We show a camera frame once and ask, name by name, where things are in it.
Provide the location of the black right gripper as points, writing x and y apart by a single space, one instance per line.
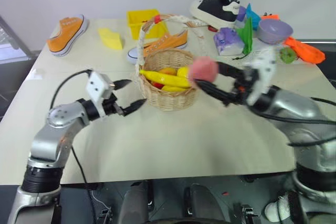
244 85

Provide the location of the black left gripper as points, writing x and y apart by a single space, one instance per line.
111 106

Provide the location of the pink peach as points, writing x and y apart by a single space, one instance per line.
204 68

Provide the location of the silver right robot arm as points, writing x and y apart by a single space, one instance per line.
296 106

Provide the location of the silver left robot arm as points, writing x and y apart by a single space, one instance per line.
52 140

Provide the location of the red fruit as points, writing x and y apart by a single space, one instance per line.
158 85

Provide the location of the purple tissue pack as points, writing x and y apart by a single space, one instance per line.
227 41

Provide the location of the yellow lemon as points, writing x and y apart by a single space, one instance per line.
183 72

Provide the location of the long yellow banana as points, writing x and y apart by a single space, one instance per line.
168 78

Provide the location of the orange yellow fruit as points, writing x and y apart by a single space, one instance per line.
168 71

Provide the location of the green cloth bag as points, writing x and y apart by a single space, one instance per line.
246 36

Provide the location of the small red object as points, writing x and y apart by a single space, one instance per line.
212 28

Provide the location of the yellow sponge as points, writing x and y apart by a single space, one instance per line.
111 39

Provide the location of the orange canvas sneaker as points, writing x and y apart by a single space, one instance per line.
65 35
168 43

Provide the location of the purple block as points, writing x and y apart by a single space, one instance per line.
241 13

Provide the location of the green round object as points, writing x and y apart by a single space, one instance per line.
287 55

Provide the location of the black and white sneaker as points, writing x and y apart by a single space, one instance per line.
212 9

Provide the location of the purple bowl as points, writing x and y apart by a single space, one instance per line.
274 31

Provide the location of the yellow plastic bin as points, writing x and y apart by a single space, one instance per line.
136 22

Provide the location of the small orange object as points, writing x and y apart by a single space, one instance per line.
270 16

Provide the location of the orange toy carrot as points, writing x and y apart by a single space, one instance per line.
305 51

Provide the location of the dark rounded shape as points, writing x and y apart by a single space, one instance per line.
204 203
135 203

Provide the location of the white rounded object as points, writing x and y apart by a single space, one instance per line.
277 208

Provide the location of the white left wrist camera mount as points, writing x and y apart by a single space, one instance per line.
97 87

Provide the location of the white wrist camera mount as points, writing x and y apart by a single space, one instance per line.
97 87
263 69

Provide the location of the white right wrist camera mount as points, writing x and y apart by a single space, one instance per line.
263 69

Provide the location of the grey metal frame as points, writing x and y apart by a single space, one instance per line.
13 35

